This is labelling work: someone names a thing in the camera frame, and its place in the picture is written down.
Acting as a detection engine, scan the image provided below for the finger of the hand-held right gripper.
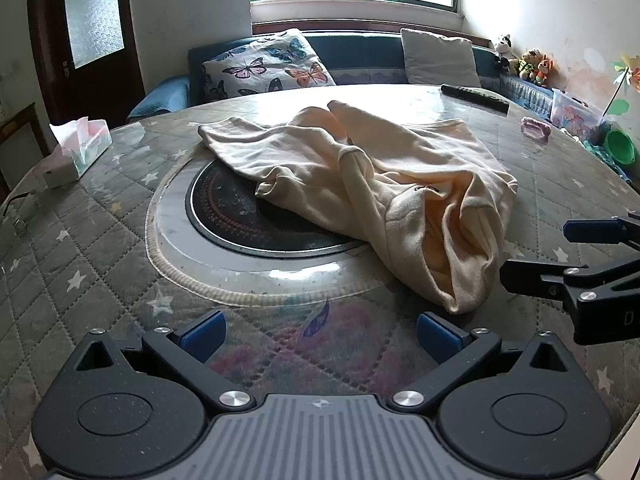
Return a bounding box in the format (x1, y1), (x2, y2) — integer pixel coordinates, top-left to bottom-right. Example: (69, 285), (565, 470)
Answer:
(500, 258), (592, 302)
(562, 212), (640, 252)

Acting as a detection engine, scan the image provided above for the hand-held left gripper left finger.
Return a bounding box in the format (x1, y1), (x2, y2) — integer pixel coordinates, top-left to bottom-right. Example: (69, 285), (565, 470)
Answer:
(62, 309), (254, 413)

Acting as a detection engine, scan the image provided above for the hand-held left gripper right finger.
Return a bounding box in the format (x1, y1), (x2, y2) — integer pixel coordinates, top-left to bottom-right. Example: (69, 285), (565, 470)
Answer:
(389, 311), (587, 413)

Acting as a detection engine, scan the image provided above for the cream sweatshirt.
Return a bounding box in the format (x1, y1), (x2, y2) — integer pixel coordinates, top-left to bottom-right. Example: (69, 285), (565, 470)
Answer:
(197, 100), (519, 316)

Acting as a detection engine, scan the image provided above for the green patterned cloth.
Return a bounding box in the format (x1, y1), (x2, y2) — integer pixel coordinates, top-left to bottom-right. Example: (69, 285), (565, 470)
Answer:
(581, 139), (632, 182)

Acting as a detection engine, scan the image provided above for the green plastic bowl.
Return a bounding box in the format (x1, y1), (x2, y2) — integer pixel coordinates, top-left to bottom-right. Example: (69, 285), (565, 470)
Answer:
(602, 129), (639, 166)

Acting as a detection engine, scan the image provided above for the pink toy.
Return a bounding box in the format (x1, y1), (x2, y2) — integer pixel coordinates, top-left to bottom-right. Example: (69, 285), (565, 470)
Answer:
(521, 116), (552, 141)

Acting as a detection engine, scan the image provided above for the black induction cooker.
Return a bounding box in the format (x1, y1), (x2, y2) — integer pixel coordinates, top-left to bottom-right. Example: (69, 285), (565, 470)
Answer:
(185, 157), (368, 258)

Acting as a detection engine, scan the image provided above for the clear plastic storage box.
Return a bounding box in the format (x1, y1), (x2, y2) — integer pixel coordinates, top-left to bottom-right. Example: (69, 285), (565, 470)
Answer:
(550, 87), (607, 142)

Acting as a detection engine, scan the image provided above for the grey quilted table cover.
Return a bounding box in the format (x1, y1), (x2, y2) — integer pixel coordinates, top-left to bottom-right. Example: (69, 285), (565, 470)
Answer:
(0, 85), (640, 480)

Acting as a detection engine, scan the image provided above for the blue quilted sofa mat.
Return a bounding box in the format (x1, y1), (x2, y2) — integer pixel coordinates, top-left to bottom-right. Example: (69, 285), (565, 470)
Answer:
(500, 73), (555, 113)

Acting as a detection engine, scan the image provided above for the colourful pinwheel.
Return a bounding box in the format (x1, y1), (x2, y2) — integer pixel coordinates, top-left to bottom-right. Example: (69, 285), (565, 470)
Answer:
(601, 52), (640, 117)

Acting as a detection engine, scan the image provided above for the orange plush fox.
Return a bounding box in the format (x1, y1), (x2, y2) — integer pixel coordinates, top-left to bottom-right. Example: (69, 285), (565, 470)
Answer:
(532, 57), (557, 87)

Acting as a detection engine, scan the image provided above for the black remote control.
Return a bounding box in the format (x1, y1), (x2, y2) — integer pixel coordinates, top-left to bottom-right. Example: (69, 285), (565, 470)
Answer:
(440, 83), (510, 114)

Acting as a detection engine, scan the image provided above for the brown plush bear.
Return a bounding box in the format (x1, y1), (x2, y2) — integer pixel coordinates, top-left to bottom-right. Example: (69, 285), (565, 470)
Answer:
(517, 50), (543, 82)

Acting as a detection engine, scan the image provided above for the black white plush toy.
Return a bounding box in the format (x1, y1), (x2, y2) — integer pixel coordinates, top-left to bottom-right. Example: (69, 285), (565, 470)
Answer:
(493, 34), (514, 74)

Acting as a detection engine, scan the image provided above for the tissue box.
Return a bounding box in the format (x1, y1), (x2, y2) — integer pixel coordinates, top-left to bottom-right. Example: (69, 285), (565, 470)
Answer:
(48, 116), (112, 181)

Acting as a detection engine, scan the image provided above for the grey pillow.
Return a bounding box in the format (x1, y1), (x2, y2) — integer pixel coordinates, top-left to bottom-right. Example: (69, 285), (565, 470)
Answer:
(400, 27), (482, 88)

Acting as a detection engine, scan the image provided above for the butterfly print pillow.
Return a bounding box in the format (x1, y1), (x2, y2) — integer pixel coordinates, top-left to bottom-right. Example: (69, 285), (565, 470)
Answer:
(201, 28), (337, 103)

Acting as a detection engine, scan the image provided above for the blue sofa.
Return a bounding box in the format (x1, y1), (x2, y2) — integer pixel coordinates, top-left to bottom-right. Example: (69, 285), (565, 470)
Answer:
(126, 30), (556, 122)

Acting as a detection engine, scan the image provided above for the dark wooden door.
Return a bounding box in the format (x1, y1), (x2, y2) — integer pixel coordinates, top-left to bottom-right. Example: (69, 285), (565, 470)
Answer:
(26, 0), (147, 123)

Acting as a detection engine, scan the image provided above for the cable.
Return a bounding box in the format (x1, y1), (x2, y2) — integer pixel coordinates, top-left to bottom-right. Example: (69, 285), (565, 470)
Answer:
(0, 189), (42, 235)

